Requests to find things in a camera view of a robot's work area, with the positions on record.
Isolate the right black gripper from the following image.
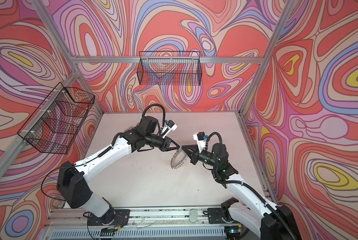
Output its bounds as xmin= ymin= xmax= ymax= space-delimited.
xmin=182 ymin=144 xmax=219 ymax=169

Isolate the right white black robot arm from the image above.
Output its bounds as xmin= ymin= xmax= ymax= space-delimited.
xmin=181 ymin=132 xmax=301 ymax=240

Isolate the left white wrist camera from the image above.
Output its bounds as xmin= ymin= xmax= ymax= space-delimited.
xmin=161 ymin=120 xmax=178 ymax=138

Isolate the black wire basket wall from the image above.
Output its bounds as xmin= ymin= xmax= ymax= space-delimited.
xmin=17 ymin=83 xmax=95 ymax=155
xmin=137 ymin=51 xmax=202 ymax=86

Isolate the metal disc key ring holder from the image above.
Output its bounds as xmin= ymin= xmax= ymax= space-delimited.
xmin=170 ymin=149 xmax=188 ymax=169

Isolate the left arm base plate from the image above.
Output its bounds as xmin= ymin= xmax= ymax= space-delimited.
xmin=88 ymin=209 xmax=131 ymax=227

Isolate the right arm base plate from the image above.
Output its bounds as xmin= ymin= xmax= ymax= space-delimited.
xmin=203 ymin=208 xmax=238 ymax=224

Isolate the white oval puck on rail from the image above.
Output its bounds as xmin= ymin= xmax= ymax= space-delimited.
xmin=188 ymin=209 xmax=198 ymax=223

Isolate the black wire basket left wall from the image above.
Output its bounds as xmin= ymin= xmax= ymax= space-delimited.
xmin=17 ymin=83 xmax=95 ymax=155

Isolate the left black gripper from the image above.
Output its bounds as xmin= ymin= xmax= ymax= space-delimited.
xmin=145 ymin=135 xmax=181 ymax=153

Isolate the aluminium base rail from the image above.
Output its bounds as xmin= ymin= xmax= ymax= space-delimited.
xmin=38 ymin=206 xmax=258 ymax=240

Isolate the black wire basket back wall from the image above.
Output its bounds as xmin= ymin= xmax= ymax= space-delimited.
xmin=137 ymin=51 xmax=202 ymax=86

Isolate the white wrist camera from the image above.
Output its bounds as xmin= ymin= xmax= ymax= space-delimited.
xmin=193 ymin=132 xmax=208 ymax=153
xmin=161 ymin=120 xmax=178 ymax=138

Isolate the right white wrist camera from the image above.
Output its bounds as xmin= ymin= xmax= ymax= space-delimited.
xmin=193 ymin=132 xmax=208 ymax=153

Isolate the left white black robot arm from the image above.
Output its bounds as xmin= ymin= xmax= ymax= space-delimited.
xmin=56 ymin=112 xmax=179 ymax=226

